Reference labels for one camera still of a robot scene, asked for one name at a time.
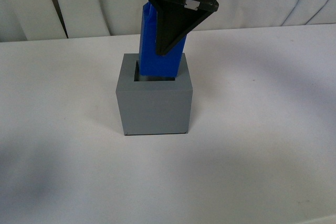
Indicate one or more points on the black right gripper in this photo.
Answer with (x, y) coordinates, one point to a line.
(176, 18)

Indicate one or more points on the blue hexagonal part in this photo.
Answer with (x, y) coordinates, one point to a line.
(150, 63)

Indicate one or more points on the gray cube base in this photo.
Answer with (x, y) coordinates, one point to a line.
(153, 107)

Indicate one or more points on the white curtain backdrop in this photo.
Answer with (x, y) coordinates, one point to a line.
(58, 19)

